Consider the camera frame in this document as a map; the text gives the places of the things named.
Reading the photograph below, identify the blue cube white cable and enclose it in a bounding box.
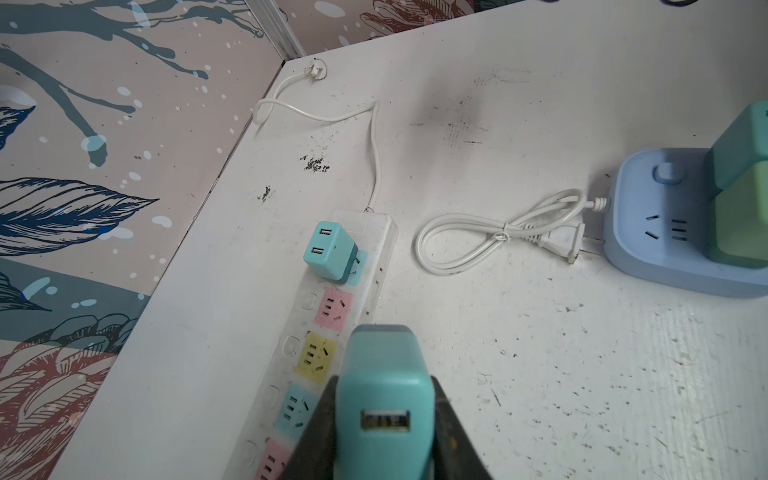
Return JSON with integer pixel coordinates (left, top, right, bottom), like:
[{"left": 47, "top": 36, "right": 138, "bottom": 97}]
[{"left": 413, "top": 188, "right": 611, "bottom": 277}]

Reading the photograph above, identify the white three-pin plug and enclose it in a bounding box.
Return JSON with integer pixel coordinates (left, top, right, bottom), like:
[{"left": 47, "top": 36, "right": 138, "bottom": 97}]
[{"left": 304, "top": 58, "right": 328, "bottom": 81}]

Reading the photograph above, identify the teal charger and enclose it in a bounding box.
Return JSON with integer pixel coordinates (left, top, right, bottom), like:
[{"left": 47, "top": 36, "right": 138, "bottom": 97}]
[
  {"left": 335, "top": 325, "right": 435, "bottom": 480},
  {"left": 707, "top": 161, "right": 767, "bottom": 269},
  {"left": 303, "top": 221, "right": 358, "bottom": 284},
  {"left": 705, "top": 100, "right": 767, "bottom": 195}
]

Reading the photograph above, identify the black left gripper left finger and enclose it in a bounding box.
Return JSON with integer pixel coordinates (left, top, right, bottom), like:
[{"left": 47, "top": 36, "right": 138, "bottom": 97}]
[{"left": 278, "top": 375, "right": 339, "bottom": 480}]

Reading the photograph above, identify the long white power strip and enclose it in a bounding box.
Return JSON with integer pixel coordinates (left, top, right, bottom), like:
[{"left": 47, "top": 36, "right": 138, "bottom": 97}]
[{"left": 224, "top": 210, "right": 398, "bottom": 479}]

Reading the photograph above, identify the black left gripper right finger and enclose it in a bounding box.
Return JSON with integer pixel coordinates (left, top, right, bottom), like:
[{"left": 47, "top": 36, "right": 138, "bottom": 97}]
[{"left": 431, "top": 376, "right": 492, "bottom": 480}]

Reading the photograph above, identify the blue square socket cube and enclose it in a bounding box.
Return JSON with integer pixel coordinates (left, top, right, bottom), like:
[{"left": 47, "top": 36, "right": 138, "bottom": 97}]
[{"left": 603, "top": 148, "right": 767, "bottom": 299}]

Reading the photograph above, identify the white power strip cable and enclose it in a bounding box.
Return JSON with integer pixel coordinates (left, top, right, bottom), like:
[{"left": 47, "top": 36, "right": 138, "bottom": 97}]
[{"left": 251, "top": 65, "right": 383, "bottom": 214}]

